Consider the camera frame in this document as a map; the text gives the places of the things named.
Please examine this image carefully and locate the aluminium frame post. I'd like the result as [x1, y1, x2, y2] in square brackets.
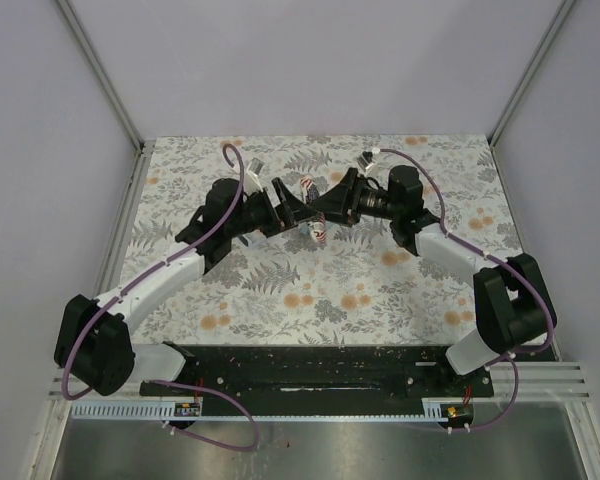
[487, 0, 579, 150]
[52, 0, 145, 152]

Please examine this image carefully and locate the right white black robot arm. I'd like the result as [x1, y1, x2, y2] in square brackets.
[305, 166, 557, 396]

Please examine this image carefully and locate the white slotted cable duct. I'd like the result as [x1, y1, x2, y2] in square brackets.
[71, 393, 447, 422]

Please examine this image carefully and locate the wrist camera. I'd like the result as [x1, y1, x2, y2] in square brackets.
[243, 158, 264, 195]
[357, 148, 381, 177]

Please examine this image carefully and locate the floral pattern table mat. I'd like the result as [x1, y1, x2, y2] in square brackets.
[120, 134, 521, 345]

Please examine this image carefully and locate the left aluminium frame post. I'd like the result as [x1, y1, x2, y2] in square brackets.
[52, 0, 145, 152]

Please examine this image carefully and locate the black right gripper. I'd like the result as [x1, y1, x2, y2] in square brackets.
[309, 168, 400, 229]

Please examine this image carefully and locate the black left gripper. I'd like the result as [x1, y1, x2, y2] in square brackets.
[227, 178, 317, 238]

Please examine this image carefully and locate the right aluminium frame post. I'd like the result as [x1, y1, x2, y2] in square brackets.
[487, 0, 579, 150]

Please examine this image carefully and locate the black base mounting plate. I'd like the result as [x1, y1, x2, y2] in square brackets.
[140, 345, 494, 406]

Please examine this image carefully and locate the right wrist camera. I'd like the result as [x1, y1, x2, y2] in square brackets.
[357, 148, 381, 177]

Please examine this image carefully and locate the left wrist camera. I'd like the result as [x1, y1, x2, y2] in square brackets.
[243, 158, 264, 195]

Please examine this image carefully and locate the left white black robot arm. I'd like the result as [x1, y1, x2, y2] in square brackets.
[54, 177, 325, 400]

